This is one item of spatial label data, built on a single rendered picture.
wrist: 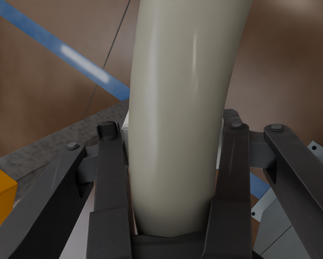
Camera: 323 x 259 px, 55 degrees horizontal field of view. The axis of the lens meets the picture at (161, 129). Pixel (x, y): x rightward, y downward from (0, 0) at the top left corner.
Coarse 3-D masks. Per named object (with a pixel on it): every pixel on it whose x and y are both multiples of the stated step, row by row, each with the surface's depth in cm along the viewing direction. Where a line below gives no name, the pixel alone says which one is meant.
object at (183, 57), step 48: (144, 0) 8; (192, 0) 7; (240, 0) 8; (144, 48) 8; (192, 48) 8; (144, 96) 9; (192, 96) 8; (144, 144) 9; (192, 144) 9; (144, 192) 10; (192, 192) 10
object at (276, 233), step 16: (320, 160) 134; (272, 192) 149; (256, 208) 155; (272, 208) 143; (272, 224) 128; (288, 224) 112; (256, 240) 134; (272, 240) 116; (288, 240) 102; (272, 256) 106; (288, 256) 95; (304, 256) 85
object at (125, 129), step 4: (128, 112) 18; (128, 116) 18; (124, 124) 17; (124, 128) 17; (124, 132) 17; (124, 136) 17; (124, 140) 17; (128, 156) 17; (128, 160) 17; (128, 164) 17; (128, 168) 18
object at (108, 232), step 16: (96, 128) 16; (112, 128) 16; (112, 144) 15; (112, 160) 14; (96, 176) 13; (112, 176) 13; (96, 192) 12; (112, 192) 12; (128, 192) 13; (96, 208) 11; (112, 208) 10; (128, 208) 11; (96, 224) 9; (112, 224) 9; (128, 224) 9; (96, 240) 9; (112, 240) 9; (128, 240) 9; (96, 256) 8; (112, 256) 8; (128, 256) 8
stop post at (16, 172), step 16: (112, 112) 109; (64, 128) 91; (80, 128) 94; (32, 144) 80; (48, 144) 83; (64, 144) 85; (96, 144) 98; (0, 160) 72; (16, 160) 74; (32, 160) 76; (48, 160) 78; (0, 176) 66; (16, 176) 70; (32, 176) 74; (0, 192) 63; (16, 192) 72; (0, 208) 65; (0, 224) 69
